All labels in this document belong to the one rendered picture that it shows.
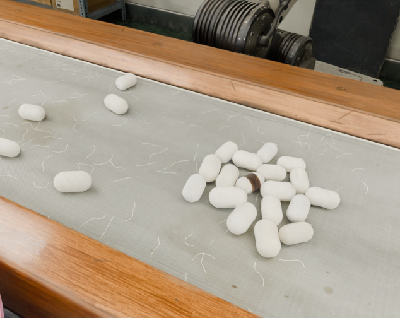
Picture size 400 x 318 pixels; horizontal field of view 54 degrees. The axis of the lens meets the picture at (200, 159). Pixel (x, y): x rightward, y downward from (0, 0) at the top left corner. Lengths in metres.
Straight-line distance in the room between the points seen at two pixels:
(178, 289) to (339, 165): 0.26
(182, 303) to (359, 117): 0.35
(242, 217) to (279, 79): 0.28
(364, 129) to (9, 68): 0.54
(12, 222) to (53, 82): 0.31
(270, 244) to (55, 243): 0.18
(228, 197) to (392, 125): 0.25
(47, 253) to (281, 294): 0.19
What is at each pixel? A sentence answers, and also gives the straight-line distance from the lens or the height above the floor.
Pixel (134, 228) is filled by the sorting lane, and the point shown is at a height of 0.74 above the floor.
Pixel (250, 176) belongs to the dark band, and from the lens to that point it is 0.41.
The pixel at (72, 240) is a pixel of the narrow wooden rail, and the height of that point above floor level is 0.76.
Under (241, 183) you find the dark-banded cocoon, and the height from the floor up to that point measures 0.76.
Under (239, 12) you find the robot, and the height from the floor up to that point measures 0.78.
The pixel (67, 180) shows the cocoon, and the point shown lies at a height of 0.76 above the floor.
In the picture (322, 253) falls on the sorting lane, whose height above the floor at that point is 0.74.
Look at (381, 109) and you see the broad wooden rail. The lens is 0.56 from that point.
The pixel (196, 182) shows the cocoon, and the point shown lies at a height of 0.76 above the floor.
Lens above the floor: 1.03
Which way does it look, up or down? 39 degrees down
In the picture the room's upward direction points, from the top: 2 degrees clockwise
